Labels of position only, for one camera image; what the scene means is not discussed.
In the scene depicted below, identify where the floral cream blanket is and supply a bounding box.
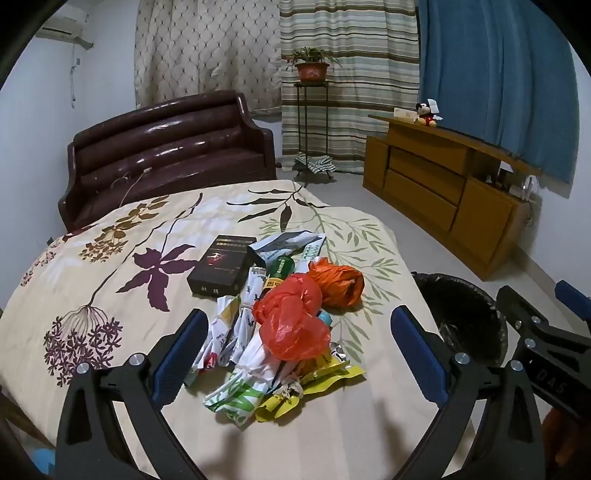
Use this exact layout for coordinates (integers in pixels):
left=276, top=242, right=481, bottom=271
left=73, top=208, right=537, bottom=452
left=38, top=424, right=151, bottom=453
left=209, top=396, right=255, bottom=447
left=0, top=179, right=476, bottom=480

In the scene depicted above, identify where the beige diamond-pattern curtain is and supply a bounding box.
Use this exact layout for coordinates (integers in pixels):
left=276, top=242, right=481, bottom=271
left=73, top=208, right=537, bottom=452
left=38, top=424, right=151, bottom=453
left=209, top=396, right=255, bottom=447
left=134, top=0, right=283, bottom=116

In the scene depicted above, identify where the green checked cloth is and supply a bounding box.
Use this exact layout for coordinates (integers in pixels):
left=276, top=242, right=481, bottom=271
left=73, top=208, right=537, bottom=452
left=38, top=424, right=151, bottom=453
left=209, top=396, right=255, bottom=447
left=295, top=154, right=335, bottom=174

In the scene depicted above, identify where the orange plastic bag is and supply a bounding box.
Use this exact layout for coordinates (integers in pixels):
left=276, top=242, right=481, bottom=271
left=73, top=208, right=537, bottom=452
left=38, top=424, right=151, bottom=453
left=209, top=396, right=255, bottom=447
left=307, top=257, right=365, bottom=311

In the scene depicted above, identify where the dark brown leather sofa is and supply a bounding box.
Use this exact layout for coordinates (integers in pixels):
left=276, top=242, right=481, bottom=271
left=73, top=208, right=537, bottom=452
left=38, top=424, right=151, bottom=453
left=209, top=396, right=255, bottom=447
left=58, top=90, right=278, bottom=232

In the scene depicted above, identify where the blue curtain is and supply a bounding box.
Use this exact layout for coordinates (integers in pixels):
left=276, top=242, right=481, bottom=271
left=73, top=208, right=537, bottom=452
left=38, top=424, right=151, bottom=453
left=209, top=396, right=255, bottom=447
left=416, top=0, right=583, bottom=185

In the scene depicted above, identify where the red plastic bag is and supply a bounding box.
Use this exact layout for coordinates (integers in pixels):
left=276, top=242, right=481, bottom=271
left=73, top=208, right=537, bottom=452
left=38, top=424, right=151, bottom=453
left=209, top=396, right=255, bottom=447
left=252, top=273, right=332, bottom=361

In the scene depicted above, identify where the black box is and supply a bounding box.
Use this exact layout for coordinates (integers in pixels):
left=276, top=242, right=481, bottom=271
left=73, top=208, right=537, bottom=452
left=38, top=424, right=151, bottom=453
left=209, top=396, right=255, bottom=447
left=187, top=234, right=258, bottom=296

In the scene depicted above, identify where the green bottle with yellow label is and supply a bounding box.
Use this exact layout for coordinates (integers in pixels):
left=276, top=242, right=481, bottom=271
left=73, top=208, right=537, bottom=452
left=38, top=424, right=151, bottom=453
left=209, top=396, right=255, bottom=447
left=261, top=256, right=296, bottom=301

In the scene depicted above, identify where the white green-print tube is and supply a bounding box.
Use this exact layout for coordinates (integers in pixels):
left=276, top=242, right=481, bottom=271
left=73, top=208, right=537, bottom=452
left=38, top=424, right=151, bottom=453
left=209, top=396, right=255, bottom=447
left=295, top=242, right=326, bottom=275

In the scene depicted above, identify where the grey white packet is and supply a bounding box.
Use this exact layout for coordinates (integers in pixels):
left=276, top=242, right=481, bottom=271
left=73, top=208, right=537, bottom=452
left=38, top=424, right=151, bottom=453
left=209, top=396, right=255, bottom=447
left=248, top=230, right=326, bottom=268

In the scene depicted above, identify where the potted plant in orange pot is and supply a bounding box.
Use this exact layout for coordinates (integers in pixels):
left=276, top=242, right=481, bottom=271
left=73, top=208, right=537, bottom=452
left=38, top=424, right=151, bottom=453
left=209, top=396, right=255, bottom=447
left=284, top=46, right=342, bottom=84

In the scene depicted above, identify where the yellow wrapper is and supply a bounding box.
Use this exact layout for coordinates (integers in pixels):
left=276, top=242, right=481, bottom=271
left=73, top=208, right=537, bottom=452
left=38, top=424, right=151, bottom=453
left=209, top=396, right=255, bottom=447
left=254, top=355, right=368, bottom=423

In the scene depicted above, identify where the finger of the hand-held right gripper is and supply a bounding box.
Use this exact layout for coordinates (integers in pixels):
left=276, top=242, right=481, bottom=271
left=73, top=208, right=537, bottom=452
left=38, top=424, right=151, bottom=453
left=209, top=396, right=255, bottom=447
left=554, top=279, right=591, bottom=324
left=495, top=285, right=591, bottom=356

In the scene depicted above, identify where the black lined trash bin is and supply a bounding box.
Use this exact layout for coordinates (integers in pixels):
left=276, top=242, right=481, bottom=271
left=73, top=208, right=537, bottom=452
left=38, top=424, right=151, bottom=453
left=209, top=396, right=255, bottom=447
left=411, top=272, right=509, bottom=365

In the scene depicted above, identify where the light blue object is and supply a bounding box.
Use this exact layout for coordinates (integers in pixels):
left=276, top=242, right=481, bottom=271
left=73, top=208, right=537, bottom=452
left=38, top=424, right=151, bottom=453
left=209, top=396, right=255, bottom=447
left=32, top=445, right=58, bottom=476

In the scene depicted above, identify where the white wall cable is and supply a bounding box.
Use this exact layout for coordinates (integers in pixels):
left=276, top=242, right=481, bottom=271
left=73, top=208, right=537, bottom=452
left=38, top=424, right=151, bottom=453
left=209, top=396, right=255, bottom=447
left=69, top=44, right=81, bottom=109

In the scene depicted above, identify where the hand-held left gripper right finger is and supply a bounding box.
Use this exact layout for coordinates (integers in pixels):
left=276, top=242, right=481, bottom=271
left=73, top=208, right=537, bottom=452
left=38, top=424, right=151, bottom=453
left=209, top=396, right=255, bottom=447
left=390, top=305, right=543, bottom=480

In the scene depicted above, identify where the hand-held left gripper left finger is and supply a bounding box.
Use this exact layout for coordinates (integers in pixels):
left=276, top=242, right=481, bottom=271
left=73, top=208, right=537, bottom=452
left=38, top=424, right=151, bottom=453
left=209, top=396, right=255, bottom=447
left=55, top=308, right=209, bottom=480

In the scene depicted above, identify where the thin cable on sofa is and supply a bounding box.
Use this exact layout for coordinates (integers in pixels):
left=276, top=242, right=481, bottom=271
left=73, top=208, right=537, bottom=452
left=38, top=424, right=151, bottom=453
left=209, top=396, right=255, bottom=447
left=108, top=167, right=153, bottom=208

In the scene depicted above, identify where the white green plastic bag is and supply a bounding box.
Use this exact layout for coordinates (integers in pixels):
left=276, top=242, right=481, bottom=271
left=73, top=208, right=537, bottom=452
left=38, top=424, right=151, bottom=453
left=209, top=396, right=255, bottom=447
left=203, top=342, right=305, bottom=428

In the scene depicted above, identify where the striped curtain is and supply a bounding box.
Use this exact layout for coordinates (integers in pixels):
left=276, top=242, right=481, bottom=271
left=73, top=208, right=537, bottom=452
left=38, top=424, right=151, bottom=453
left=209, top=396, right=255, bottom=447
left=279, top=0, right=421, bottom=174

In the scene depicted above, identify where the white air conditioner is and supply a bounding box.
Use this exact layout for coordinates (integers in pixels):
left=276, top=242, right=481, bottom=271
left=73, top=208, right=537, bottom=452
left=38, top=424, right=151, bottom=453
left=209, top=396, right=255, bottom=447
left=37, top=16, right=95, bottom=49

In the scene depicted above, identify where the black metal plant stand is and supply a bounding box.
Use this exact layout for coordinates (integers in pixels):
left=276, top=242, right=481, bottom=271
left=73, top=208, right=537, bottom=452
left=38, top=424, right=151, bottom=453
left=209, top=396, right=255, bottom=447
left=293, top=80, right=335, bottom=185

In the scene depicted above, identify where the mouse plush toy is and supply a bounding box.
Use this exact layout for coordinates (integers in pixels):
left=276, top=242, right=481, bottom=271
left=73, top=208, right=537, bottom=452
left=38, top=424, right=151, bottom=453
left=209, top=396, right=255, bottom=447
left=414, top=100, right=439, bottom=127

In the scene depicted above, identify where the wooden cabinet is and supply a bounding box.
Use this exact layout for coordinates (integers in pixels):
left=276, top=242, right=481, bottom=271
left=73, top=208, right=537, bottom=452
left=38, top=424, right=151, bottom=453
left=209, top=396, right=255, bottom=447
left=362, top=114, right=543, bottom=281

